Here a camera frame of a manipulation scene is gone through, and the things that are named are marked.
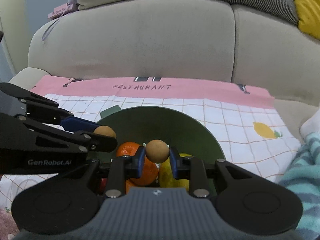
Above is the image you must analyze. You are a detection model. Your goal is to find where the pink fluffy blanket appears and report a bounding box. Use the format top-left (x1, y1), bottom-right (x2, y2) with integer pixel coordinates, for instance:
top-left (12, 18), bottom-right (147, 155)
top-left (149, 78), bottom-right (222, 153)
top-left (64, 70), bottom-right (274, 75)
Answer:
top-left (0, 205), bottom-right (18, 240)

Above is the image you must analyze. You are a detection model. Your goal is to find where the teal striped blanket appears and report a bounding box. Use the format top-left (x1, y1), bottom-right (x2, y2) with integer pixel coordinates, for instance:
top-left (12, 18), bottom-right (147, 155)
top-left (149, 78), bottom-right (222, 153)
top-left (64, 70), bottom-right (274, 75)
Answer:
top-left (277, 132), bottom-right (320, 240)

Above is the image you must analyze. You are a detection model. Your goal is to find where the pink checkered printed cloth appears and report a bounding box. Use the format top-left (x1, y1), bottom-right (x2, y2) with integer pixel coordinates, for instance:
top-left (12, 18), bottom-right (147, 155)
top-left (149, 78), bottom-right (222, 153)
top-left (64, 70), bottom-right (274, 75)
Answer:
top-left (0, 76), bottom-right (302, 233)

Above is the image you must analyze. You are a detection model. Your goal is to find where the beige sofa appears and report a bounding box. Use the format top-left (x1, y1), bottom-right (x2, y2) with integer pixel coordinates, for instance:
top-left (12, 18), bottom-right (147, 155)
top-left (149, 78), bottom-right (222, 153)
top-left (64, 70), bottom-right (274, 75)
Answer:
top-left (0, 0), bottom-right (320, 140)

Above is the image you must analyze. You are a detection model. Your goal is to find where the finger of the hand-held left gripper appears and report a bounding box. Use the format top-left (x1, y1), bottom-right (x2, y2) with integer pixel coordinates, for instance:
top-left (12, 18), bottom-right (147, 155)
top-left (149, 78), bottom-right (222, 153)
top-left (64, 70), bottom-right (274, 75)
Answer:
top-left (0, 112), bottom-right (118, 153)
top-left (0, 82), bottom-right (101, 133)

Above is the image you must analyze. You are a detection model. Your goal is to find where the small brown round fruit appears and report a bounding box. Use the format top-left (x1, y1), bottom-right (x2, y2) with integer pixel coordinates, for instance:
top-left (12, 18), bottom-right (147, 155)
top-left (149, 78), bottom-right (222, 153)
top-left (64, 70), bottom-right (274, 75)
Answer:
top-left (145, 139), bottom-right (168, 163)
top-left (93, 125), bottom-right (117, 138)

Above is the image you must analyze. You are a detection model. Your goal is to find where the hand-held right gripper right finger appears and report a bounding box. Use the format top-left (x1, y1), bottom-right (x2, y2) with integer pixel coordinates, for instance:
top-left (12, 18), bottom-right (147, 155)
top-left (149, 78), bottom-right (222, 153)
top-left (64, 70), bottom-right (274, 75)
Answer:
top-left (169, 146), bottom-right (258, 198)

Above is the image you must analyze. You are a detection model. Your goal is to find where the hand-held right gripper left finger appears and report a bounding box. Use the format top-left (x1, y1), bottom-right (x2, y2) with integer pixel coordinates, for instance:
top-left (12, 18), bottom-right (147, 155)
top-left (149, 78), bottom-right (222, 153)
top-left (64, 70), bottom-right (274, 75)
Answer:
top-left (57, 145), bottom-right (146, 198)

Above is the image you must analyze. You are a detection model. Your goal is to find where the yellow cushion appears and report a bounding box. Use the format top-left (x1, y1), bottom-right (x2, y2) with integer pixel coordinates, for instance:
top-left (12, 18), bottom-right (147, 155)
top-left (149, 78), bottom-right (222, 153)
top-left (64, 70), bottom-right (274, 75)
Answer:
top-left (287, 0), bottom-right (320, 40)

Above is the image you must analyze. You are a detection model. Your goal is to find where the orange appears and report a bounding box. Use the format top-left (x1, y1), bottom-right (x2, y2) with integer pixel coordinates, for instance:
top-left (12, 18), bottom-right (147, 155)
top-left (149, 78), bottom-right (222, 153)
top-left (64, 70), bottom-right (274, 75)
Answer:
top-left (116, 142), bottom-right (140, 158)
top-left (127, 155), bottom-right (159, 187)
top-left (125, 180), bottom-right (138, 195)

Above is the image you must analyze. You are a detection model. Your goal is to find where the dark green bowl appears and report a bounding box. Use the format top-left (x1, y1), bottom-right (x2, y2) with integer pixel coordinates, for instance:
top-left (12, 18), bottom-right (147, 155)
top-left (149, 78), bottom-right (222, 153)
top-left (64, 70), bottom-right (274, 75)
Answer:
top-left (96, 106), bottom-right (225, 198)

